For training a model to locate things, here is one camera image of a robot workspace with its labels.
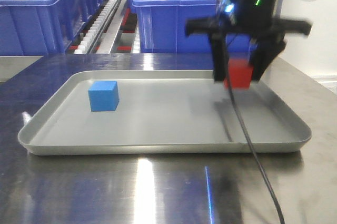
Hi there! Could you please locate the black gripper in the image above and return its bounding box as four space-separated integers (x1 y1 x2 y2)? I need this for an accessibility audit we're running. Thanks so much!
185 0 312 82

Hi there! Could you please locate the blue bin front right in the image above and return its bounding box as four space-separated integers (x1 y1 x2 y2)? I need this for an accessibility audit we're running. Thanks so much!
132 0 257 54

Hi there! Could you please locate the grey metal tray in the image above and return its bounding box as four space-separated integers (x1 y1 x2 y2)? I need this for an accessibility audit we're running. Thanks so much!
17 70 312 156

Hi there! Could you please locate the blue bin front left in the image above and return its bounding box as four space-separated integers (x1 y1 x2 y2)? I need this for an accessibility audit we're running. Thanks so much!
1 0 102 56

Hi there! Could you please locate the red foam cube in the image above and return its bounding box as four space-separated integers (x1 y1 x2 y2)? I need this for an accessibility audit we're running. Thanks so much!
228 59 253 89

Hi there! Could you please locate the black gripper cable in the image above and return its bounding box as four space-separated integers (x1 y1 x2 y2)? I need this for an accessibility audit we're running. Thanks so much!
225 33 286 224

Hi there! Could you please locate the blue foam cube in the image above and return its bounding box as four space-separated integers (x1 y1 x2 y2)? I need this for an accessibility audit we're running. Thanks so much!
88 81 119 112

